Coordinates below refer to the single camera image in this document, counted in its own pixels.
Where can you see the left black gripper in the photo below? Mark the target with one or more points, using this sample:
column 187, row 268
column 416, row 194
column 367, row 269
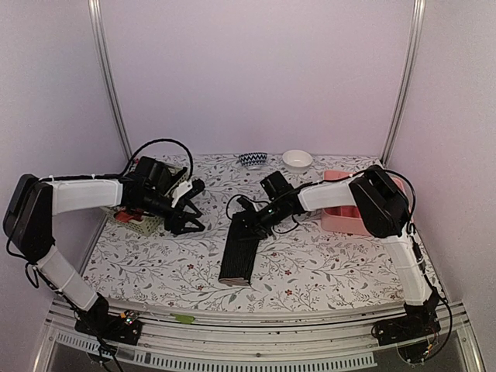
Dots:
column 177, row 225

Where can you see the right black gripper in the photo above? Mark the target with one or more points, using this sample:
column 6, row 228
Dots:
column 254, row 225

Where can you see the black striped underwear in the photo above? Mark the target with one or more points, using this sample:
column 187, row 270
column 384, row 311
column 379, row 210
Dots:
column 238, row 258

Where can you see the red cloth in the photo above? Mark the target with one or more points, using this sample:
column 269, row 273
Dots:
column 124, row 217

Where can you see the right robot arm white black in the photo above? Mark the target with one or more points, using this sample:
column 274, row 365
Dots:
column 383, row 208

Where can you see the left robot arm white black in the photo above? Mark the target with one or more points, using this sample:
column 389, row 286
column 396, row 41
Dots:
column 146, row 185

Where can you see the beige perforated plastic basket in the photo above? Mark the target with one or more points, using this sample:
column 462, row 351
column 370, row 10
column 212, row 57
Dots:
column 145, row 225

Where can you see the blue white zigzag bowl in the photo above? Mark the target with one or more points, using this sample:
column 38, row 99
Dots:
column 253, row 160

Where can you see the floral patterned table mat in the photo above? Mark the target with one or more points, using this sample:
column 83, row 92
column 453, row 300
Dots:
column 302, row 268

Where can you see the small white bowl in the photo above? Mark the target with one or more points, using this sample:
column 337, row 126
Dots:
column 297, row 161

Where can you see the pink divided organizer tray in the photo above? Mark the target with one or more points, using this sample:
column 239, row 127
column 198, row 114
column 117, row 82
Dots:
column 346, row 219

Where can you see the green tape piece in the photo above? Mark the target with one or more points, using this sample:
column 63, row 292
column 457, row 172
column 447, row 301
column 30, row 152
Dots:
column 184, row 319

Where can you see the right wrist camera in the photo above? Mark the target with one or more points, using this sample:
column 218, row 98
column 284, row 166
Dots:
column 247, row 203

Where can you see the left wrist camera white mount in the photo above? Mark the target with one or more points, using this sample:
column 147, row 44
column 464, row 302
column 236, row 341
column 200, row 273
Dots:
column 187, row 189

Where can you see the front aluminium rail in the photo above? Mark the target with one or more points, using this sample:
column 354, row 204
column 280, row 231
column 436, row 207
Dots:
column 333, row 340

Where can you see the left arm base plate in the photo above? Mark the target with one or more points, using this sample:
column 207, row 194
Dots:
column 110, row 327

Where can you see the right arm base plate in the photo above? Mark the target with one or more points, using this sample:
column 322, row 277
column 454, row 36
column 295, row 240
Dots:
column 401, row 329

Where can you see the left aluminium frame post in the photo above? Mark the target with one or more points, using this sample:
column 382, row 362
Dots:
column 98, row 29

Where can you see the aluminium frame post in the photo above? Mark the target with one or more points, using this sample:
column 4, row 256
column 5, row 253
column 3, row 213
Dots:
column 415, row 35
column 98, row 29

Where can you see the right aluminium frame post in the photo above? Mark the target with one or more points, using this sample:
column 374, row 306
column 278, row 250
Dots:
column 415, row 35

